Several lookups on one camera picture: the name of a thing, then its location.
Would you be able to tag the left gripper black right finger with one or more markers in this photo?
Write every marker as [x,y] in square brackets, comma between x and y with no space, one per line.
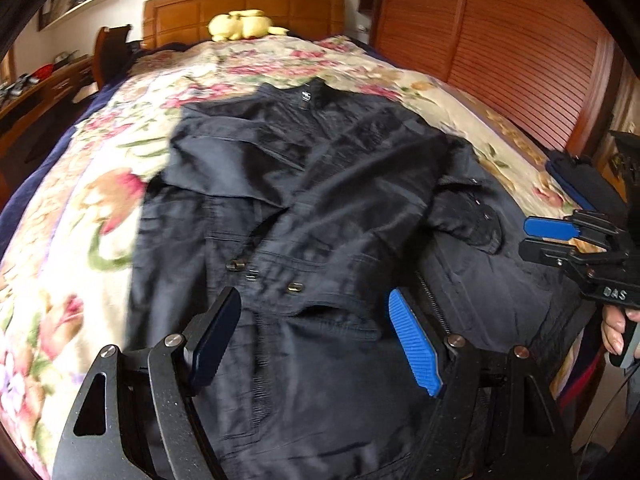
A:
[494,416]

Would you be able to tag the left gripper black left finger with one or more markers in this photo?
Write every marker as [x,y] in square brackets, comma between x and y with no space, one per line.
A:
[104,435]

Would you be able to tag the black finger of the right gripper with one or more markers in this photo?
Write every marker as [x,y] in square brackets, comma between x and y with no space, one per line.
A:
[561,256]
[588,226]

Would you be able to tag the dark navy jacket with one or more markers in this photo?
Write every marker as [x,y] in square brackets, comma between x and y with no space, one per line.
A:
[315,203]

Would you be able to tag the person's right hand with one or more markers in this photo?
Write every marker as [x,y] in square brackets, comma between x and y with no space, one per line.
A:
[613,326]

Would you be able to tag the floral bedspread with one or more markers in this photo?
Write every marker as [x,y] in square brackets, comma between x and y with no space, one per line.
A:
[66,273]

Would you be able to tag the wooden louvered wardrobe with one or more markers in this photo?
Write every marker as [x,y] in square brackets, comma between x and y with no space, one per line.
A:
[549,66]

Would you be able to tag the dark blue bed sheet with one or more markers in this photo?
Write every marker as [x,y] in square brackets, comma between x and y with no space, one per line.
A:
[13,212]

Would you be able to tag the long wooden dresser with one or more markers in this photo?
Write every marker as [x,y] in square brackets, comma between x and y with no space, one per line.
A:
[32,124]

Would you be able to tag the red item on dresser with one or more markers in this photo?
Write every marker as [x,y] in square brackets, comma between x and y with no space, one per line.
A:
[43,72]

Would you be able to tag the dark wooden chair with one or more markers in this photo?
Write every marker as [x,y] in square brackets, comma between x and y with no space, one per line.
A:
[110,54]

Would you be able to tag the yellow plush toy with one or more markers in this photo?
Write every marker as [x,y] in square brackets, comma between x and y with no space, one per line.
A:
[243,25]

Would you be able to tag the wooden headboard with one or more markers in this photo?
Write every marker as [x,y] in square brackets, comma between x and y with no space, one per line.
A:
[186,21]

